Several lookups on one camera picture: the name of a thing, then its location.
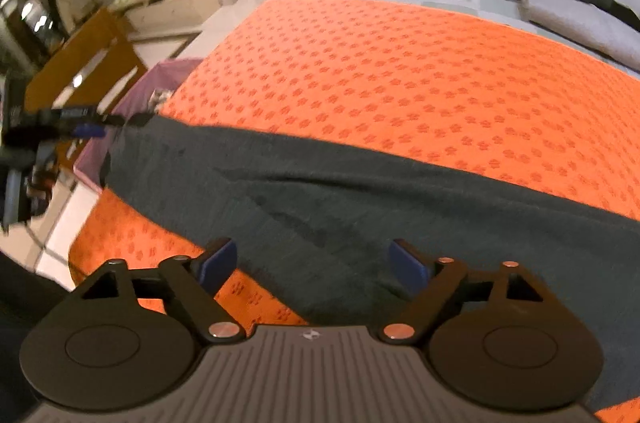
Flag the cream low cabinet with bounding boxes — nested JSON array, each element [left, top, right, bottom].
[[108, 0, 220, 34]]

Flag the orange floral table mat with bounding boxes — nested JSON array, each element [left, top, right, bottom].
[[70, 0, 639, 422]]

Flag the wooden chair by basket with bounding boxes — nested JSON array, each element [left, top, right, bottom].
[[22, 7, 149, 174]]

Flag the dark grey sweatpants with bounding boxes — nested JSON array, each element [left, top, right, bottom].
[[101, 115, 639, 409]]

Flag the light grey folded garment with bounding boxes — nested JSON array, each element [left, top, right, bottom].
[[521, 0, 640, 72]]

